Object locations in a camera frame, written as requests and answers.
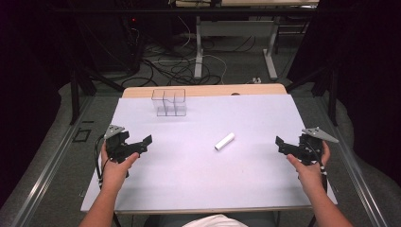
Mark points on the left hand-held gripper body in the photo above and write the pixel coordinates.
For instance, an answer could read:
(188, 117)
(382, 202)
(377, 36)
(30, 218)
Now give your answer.
(116, 145)

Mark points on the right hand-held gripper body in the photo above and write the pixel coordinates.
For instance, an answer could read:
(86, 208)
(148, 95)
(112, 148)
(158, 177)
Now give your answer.
(310, 146)

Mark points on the person's right hand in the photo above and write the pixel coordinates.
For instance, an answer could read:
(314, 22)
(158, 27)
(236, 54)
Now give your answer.
(310, 175)

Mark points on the person's left hand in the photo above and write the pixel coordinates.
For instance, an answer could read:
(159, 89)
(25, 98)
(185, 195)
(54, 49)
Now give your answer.
(115, 173)

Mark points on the clear acrylic compartment organizer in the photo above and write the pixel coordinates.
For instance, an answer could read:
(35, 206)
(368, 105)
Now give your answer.
(169, 102)

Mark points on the black metal stand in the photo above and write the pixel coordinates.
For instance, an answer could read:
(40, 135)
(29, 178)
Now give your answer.
(331, 91)
(75, 91)

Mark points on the white cylindrical tube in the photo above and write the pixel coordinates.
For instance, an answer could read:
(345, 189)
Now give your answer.
(224, 142)

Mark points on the white table mat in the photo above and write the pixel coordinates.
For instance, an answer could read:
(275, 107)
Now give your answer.
(201, 176)

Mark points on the white power plug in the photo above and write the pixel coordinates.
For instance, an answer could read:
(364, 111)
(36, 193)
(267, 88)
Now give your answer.
(257, 80)

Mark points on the person's white shirt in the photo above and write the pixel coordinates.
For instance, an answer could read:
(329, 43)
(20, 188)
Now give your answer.
(216, 221)

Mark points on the black computer tower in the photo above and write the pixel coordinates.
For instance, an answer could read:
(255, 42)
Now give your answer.
(126, 41)

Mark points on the white-legged background desk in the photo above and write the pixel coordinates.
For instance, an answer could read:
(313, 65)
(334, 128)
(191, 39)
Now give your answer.
(233, 28)

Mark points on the aluminium floor rail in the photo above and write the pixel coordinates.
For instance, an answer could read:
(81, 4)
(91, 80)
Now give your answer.
(47, 173)
(353, 176)

